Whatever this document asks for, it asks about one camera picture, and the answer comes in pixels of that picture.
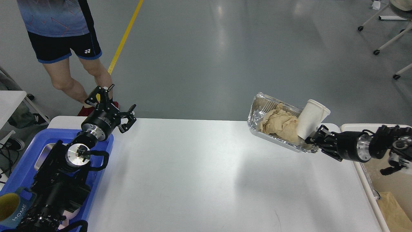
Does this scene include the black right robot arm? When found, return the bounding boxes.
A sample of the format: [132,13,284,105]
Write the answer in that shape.
[305,125,412,175]

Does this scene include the square stainless steel tray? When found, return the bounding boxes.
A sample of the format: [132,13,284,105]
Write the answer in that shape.
[34,143,55,170]

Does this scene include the pink plastic mug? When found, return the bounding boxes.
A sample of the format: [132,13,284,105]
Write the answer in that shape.
[58,208,80,230]

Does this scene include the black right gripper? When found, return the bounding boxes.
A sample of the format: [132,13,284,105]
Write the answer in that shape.
[304,125,372,162]

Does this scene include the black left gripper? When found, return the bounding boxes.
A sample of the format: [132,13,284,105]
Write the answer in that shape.
[81,84,137,141]

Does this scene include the black cables on floor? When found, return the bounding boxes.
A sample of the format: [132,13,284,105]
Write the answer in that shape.
[0,143,18,184]

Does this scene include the dark teal HOME mug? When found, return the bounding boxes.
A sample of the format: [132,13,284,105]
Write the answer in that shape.
[0,187,37,228]

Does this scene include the white wheeled chair base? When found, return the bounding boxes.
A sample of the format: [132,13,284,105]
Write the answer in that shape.
[358,0,412,80]

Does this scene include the white paper cup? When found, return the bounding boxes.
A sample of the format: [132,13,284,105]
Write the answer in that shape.
[296,99,331,139]

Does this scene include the white side table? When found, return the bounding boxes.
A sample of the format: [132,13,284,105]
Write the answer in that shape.
[0,91,50,144]

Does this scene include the seated person at left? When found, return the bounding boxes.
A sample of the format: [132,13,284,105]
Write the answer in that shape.
[0,72,50,151]

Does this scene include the blue plastic bin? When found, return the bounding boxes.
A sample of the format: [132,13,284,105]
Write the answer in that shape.
[1,128,105,223]

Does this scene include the brown paper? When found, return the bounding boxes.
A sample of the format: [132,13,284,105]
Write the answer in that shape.
[257,102,300,145]
[377,191,412,232]

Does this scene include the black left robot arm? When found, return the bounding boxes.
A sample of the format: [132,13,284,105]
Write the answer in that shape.
[9,85,136,232]

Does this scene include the beige plastic bin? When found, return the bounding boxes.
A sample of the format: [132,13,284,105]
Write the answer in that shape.
[340,124,412,232]

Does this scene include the standing person in shorts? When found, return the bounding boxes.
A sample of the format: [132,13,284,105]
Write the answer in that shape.
[17,0,112,116]

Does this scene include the brown paper in bin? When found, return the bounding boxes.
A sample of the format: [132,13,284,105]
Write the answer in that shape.
[377,191,412,232]

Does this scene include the aluminium foil tray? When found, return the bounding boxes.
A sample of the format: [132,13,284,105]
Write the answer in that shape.
[247,92,318,154]

